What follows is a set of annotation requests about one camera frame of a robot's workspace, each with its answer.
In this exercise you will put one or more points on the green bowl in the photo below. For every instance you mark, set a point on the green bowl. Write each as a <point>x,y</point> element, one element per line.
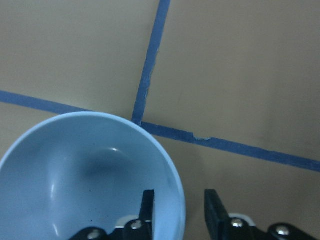
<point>86,169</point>

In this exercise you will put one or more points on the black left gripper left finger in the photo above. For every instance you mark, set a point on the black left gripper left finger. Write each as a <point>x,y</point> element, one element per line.
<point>140,228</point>

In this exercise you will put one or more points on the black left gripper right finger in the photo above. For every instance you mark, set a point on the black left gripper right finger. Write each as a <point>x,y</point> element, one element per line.
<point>222,225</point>

